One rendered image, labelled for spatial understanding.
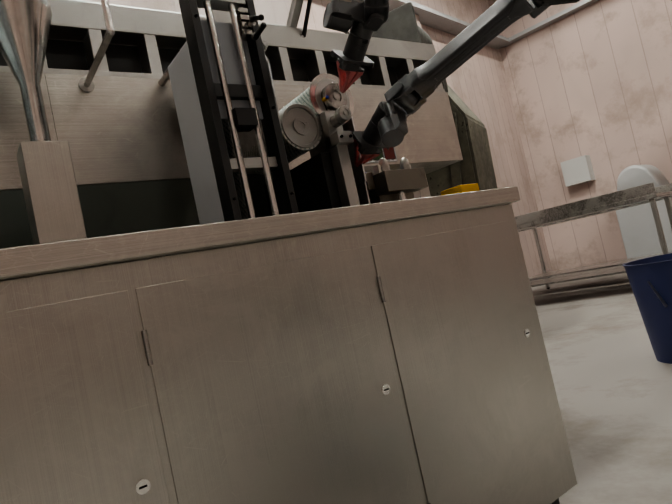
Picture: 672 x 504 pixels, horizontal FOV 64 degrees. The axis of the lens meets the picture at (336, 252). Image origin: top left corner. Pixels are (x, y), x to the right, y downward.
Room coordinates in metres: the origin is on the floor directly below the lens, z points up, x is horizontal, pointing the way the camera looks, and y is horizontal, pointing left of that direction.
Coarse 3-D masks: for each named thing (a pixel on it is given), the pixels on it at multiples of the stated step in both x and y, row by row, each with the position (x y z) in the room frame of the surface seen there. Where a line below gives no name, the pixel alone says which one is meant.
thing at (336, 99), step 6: (330, 84) 1.43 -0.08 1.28; (324, 90) 1.42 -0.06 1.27; (330, 90) 1.43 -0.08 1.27; (336, 90) 1.44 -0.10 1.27; (324, 96) 1.42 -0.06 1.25; (330, 96) 1.43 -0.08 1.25; (336, 96) 1.44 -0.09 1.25; (342, 96) 1.45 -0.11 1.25; (330, 102) 1.42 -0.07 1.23; (336, 102) 1.44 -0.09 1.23; (342, 102) 1.45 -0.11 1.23; (330, 108) 1.44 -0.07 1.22; (336, 108) 1.44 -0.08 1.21
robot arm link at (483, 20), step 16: (512, 0) 1.15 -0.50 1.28; (528, 0) 1.20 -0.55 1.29; (480, 16) 1.22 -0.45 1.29; (496, 16) 1.18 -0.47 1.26; (512, 16) 1.18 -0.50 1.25; (464, 32) 1.24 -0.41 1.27; (480, 32) 1.21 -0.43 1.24; (496, 32) 1.21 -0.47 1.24; (448, 48) 1.26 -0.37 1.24; (464, 48) 1.23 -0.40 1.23; (480, 48) 1.24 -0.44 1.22; (432, 64) 1.28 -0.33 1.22; (448, 64) 1.26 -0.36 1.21; (400, 80) 1.34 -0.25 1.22; (416, 80) 1.29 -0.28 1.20; (432, 80) 1.29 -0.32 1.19; (400, 96) 1.32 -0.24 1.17; (416, 96) 1.34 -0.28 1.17
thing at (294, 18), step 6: (294, 0) 1.79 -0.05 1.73; (300, 0) 1.80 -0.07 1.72; (294, 6) 1.80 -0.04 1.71; (300, 6) 1.81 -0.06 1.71; (294, 12) 1.81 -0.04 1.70; (300, 12) 1.83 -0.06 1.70; (306, 12) 1.81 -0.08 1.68; (294, 18) 1.83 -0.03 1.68; (306, 18) 1.82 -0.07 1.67; (294, 24) 1.84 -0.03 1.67; (306, 24) 1.83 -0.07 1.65; (306, 30) 1.84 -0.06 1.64
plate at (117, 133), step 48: (0, 96) 1.28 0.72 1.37; (48, 96) 1.34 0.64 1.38; (96, 96) 1.41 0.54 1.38; (144, 96) 1.49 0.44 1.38; (288, 96) 1.78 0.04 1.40; (384, 96) 2.04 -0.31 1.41; (432, 96) 2.20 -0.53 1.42; (0, 144) 1.27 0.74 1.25; (96, 144) 1.40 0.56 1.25; (144, 144) 1.47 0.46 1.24; (432, 144) 2.16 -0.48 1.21
